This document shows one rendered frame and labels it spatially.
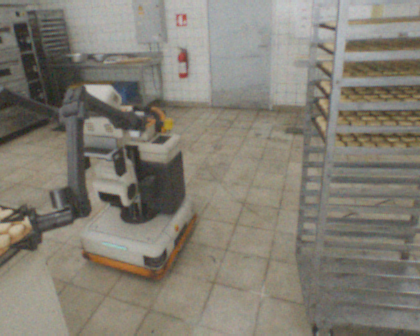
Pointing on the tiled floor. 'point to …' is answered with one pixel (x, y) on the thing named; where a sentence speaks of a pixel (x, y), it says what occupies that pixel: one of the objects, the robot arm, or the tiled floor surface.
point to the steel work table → (117, 68)
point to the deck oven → (12, 69)
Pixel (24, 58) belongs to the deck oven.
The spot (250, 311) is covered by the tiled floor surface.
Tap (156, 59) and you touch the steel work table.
